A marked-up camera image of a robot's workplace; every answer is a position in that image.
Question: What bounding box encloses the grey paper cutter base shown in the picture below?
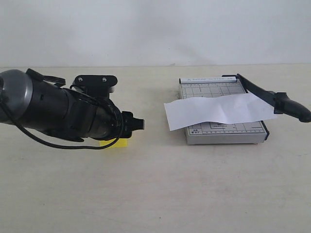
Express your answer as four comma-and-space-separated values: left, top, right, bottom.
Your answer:
179, 75, 270, 145

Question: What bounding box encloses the white paper sheet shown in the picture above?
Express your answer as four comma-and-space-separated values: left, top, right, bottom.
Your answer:
164, 93, 277, 131

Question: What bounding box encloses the black cutter blade arm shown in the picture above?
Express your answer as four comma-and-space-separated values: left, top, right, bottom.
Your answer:
236, 74, 311, 123

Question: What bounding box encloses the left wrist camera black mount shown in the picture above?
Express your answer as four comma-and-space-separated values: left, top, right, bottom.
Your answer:
70, 74, 118, 98

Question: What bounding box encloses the black camera cable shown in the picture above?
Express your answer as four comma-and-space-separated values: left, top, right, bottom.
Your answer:
0, 97, 124, 149

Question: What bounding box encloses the yellow cube block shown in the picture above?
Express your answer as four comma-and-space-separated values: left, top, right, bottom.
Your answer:
99, 138, 127, 148

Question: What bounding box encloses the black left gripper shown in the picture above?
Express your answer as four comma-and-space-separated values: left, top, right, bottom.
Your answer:
65, 89, 145, 141

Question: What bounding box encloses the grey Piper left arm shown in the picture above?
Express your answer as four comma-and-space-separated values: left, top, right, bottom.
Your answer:
0, 68, 145, 142

